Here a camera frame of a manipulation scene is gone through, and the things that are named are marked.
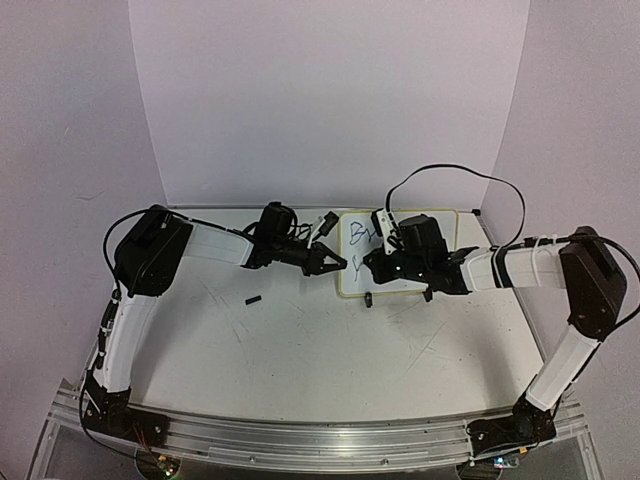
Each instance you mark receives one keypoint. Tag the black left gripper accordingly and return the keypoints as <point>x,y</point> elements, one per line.
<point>316,262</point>

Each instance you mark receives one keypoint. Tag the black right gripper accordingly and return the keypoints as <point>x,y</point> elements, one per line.
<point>379,271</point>

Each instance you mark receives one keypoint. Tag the yellow framed small whiteboard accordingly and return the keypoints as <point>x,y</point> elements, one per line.
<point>357,237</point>

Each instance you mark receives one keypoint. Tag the black marker cap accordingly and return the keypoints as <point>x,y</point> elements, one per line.
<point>253,300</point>

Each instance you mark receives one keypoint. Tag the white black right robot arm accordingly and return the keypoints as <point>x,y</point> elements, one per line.
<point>581,265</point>

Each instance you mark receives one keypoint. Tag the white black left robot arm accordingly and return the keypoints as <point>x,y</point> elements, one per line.
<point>144,265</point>

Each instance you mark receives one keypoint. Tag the right green circuit board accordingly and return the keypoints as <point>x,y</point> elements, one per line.
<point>509,460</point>

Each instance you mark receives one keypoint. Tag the green circuit board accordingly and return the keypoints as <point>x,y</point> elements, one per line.
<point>156,467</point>
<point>509,460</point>

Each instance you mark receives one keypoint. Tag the left green circuit board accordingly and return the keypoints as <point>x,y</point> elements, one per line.
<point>156,467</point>

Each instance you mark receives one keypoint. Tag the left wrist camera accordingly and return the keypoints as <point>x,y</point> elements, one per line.
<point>322,227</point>

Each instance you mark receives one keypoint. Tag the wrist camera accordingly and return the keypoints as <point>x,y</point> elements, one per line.
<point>385,227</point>
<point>322,227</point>

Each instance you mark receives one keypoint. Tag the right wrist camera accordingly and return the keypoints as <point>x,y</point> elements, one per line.
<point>385,227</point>

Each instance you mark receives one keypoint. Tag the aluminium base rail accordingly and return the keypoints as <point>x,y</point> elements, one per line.
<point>318,447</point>

